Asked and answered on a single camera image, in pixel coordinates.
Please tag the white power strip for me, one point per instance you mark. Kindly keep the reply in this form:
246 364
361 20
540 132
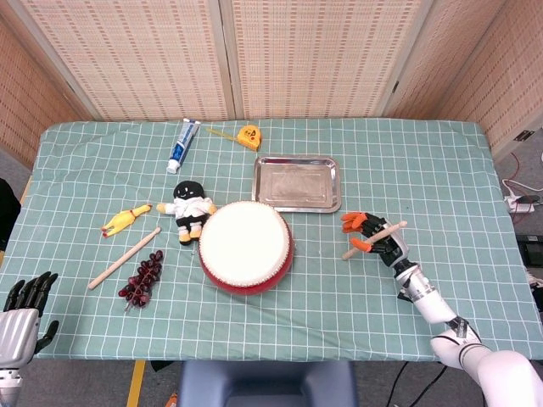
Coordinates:
521 205

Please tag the green checked tablecloth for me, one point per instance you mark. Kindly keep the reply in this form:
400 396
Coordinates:
403 169

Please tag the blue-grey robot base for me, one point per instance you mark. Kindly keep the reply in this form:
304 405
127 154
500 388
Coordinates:
267 386

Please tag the black box device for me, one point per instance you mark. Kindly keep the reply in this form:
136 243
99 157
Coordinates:
531 250

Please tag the black-headed plush doll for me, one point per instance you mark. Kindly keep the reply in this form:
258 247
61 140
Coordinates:
188 210

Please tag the red drum white skin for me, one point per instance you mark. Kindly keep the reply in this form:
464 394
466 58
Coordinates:
242 241

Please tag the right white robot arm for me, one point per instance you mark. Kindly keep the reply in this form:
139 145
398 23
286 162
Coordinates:
428 297

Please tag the stainless steel tray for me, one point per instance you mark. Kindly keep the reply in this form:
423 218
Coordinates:
297 184

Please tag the right silver hand orange fingertips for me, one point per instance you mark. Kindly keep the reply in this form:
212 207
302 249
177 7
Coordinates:
388 243

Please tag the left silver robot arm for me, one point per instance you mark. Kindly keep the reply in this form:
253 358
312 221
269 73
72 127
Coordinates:
9 386

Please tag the metal screen hinge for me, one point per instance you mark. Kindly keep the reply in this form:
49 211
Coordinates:
523 135

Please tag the yellow tape measure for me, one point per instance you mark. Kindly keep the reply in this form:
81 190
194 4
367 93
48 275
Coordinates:
248 137

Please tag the left silver hand black fingers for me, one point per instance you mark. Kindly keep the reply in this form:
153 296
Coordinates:
17 335

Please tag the wooden drumstick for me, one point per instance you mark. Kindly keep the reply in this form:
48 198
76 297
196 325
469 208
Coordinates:
123 259
395 229

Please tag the blue white toothpaste tube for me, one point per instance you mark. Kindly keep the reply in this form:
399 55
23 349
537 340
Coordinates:
180 148

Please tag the woven folding screen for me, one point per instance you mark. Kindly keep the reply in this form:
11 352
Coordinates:
148 63

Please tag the yellow rubber chicken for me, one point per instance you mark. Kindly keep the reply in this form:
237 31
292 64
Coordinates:
121 220

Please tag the dark red grape bunch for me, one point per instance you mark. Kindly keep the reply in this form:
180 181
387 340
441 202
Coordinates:
144 275

